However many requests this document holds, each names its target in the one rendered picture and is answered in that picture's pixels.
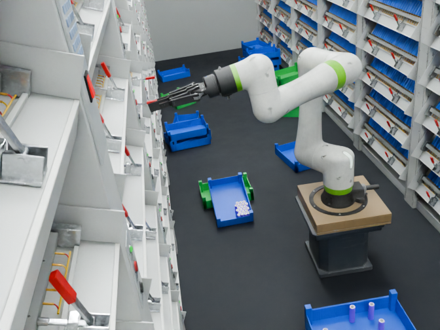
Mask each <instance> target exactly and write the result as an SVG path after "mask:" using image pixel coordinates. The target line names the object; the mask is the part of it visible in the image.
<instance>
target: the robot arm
mask: <svg viewBox="0 0 440 330"><path fill-rule="evenodd" d="M297 69H298V74H299V78H297V79H295V80H294V81H291V82H289V83H287V84H284V85H282V86H279V87H278V86H277V82H276V77H275V73H274V66H273V64H272V62H271V60H270V59H269V58H268V57H267V56H265V55H263V54H252V55H251V56H248V57H247V58H245V59H244V60H242V61H240V62H237V63H235V64H232V65H228V66H226V67H222V68H221V67H220V66H219V69H216V70H214V75H213V74H211V75H207V76H205V77H203V81H204V82H202V83H196V84H195V82H192V83H191V84H188V85H186V86H184V87H181V88H178V89H177V90H174V91H171V92H169V94H168V95H167V96H163V97H161V98H157V99H156V100H157V101H154V102H152V103H148V106H149V109H150V111H151V113H152V112H154V111H158V110H160V109H163V108H165V107H169V106H172V107H177V106H180V105H185V104H188V103H192V102H196V101H200V100H201V99H200V98H201V97H203V96H205V95H208V96H209V98H214V97H216V96H219V94H220V93H221V95H222V96H223V97H227V99H228V100H229V99H230V95H232V94H233V93H236V92H239V91H242V90H247V91H248V94H249V98H250V101H251V106H252V110H253V114H254V115H255V117H256V119H257V120H259V121H261V122H263V123H273V122H276V121H277V120H278V119H280V118H281V117H283V116H284V115H285V114H287V113H288V112H290V111H292V110H294V109H295V108H297V107H298V106H299V123H298V129H297V138H296V142H295V149H294V155H295V158H296V160H297V161H298V162H299V163H300V164H302V165H304V166H306V167H309V168H312V169H313V170H316V171H319V172H321V173H322V174H323V185H324V191H323V192H322V194H321V201H322V203H323V204H325V205H326V206H328V207H330V208H336V209H343V208H348V207H350V206H351V205H353V204H354V202H358V203H363V202H364V201H365V199H364V196H365V195H366V194H367V192H366V191H367V190H373V189H379V184H374V185H365V184H363V183H362V184H361V183H360V182H359V181H355V182H354V153H353V151H352V150H351V149H349V148H347V147H343V146H339V145H332V144H329V143H326V142H324V141H323V140H322V130H321V113H322V101H323V96H324V95H327V94H331V93H333V92H334V91H336V90H338V89H341V88H343V87H345V86H348V85H349V84H352V83H353V82H355V81H356V80H357V79H358V78H359V76H360V75H361V72H362V64H361V61H360V59H359V58H358V57H357V56H356V55H355V54H352V53H348V52H333V51H328V50H323V49H320V48H316V47H310V48H307V49H305V50H303V51H302V52H301V53H300V55H299V57H298V60H297Z"/></svg>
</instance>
